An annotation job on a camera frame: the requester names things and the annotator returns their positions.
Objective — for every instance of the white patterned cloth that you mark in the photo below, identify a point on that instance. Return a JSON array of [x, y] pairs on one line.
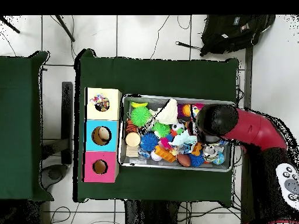
[[100, 101]]

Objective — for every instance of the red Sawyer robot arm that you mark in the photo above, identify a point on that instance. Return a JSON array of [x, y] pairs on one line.
[[261, 135]]

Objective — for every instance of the clear mesh bin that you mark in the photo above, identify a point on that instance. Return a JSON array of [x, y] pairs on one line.
[[135, 161]]

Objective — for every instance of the wooden box with three holes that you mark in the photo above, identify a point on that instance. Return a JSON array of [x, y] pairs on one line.
[[89, 140]]

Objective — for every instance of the green spiky ball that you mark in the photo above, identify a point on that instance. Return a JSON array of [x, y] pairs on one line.
[[140, 116]]

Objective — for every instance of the blue spiky ball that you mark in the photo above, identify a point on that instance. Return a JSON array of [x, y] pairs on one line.
[[149, 142]]

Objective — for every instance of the cream yellow cloth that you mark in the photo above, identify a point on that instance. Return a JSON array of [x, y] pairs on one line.
[[168, 112]]

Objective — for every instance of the tan round wooden block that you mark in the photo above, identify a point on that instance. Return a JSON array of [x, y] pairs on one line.
[[133, 139]]

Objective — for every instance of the small soccer ball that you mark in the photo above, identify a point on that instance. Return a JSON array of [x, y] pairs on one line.
[[177, 127]]

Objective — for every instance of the orange plastic toy brick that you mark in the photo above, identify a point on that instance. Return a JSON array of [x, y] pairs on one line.
[[164, 153]]

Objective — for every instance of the mint green cloth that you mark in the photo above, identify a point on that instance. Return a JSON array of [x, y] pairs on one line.
[[184, 138]]

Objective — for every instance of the small orange basketball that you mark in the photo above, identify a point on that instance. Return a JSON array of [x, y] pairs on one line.
[[186, 110]]

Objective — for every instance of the pink spiky ball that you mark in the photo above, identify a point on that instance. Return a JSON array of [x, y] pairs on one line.
[[198, 107]]

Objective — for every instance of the silver drink can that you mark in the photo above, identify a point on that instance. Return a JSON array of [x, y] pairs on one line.
[[211, 153]]

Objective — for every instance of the grey round base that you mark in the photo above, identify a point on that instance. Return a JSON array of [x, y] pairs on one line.
[[53, 175]]

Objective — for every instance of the black backpack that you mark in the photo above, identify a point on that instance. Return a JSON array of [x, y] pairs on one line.
[[233, 32]]

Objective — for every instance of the dark green side tablecloth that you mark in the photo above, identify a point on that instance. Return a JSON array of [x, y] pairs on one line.
[[23, 140]]

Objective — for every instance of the black tripod leg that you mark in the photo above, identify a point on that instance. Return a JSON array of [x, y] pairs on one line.
[[10, 25], [65, 28]]

